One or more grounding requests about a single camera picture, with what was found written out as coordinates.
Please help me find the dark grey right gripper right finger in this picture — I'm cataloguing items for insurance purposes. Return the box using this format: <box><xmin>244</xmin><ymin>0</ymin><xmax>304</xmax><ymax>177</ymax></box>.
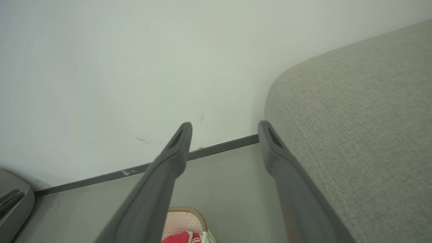
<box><xmin>258</xmin><ymin>120</ymin><xmax>357</xmax><ymax>243</ymax></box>

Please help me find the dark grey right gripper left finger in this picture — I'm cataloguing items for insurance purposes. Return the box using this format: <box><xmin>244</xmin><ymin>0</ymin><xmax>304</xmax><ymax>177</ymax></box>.
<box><xmin>94</xmin><ymin>122</ymin><xmax>193</xmax><ymax>243</ymax></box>

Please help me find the plain red garment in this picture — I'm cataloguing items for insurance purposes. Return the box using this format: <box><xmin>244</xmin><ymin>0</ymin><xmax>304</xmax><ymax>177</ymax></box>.
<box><xmin>161</xmin><ymin>231</ymin><xmax>193</xmax><ymax>243</ymax></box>

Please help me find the cream perforated laundry basket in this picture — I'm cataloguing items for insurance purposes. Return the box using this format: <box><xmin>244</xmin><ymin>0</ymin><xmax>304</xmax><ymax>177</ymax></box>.
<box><xmin>161</xmin><ymin>207</ymin><xmax>217</xmax><ymax>243</ymax></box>

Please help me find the grey fabric sofa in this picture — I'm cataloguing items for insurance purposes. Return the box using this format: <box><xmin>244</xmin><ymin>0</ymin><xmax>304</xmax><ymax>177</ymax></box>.
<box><xmin>264</xmin><ymin>19</ymin><xmax>432</xmax><ymax>243</ymax></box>

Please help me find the grey rounded housing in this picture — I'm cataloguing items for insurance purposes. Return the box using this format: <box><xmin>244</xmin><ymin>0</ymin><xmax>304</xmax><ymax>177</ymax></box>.
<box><xmin>0</xmin><ymin>168</ymin><xmax>35</xmax><ymax>243</ymax></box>

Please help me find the black wall baseboard strip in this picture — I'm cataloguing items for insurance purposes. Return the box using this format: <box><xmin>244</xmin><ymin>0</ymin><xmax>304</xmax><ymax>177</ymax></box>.
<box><xmin>34</xmin><ymin>134</ymin><xmax>260</xmax><ymax>197</ymax></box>

